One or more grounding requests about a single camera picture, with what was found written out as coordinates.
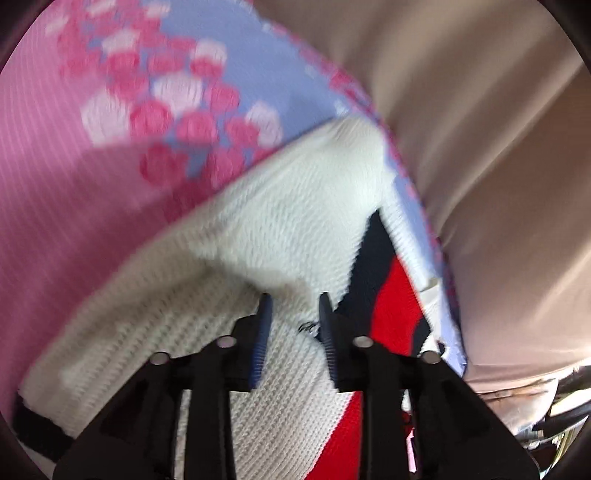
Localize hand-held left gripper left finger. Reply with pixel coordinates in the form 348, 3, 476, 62
53, 293, 273, 480

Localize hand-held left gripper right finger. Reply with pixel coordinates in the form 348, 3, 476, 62
318, 292, 539, 480

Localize white knit sweater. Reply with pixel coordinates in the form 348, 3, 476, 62
18, 115, 446, 480

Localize pink floral bedsheet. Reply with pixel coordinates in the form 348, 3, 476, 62
0, 0, 469, 462

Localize beige draped cloth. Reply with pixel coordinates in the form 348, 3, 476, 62
252, 0, 591, 395

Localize dark cable clutter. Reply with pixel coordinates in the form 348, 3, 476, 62
480, 362, 589, 467

